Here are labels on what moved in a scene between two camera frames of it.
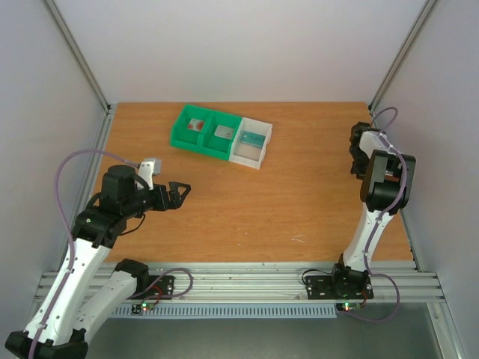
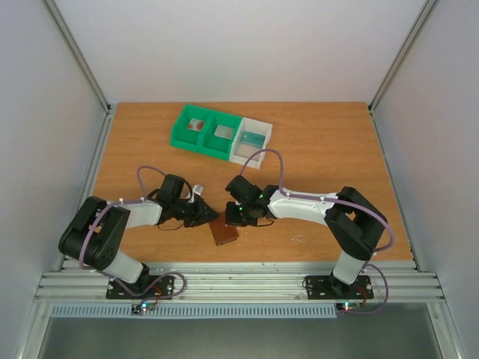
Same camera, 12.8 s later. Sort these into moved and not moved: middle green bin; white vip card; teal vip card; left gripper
Moved: left gripper
Not moved: teal vip card; white vip card; middle green bin
